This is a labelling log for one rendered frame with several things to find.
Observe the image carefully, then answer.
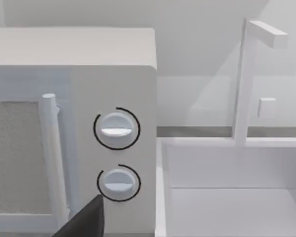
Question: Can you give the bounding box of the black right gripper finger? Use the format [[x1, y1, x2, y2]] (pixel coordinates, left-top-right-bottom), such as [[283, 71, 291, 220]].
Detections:
[[53, 194, 106, 237]]

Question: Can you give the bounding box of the white microwave knob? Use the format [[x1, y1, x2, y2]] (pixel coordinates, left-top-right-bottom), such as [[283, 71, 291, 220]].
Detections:
[[98, 112, 134, 145], [102, 169, 136, 197]]

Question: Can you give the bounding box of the microwave door with grey window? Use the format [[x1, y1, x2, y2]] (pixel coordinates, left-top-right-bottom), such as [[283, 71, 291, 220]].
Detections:
[[0, 66, 74, 237]]

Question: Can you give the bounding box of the pale microwave oven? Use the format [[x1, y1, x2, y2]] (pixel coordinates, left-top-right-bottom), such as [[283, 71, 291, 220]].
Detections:
[[0, 27, 158, 237]]

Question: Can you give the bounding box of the white sink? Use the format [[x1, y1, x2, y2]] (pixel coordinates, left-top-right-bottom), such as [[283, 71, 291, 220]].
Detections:
[[154, 137, 296, 237]]

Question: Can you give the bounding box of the tall white tap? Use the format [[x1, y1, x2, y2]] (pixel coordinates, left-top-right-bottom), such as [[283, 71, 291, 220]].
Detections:
[[233, 17, 288, 146]]

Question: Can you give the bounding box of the white microwave door handle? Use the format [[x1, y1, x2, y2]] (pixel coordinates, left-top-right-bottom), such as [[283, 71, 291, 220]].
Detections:
[[41, 93, 70, 237]]

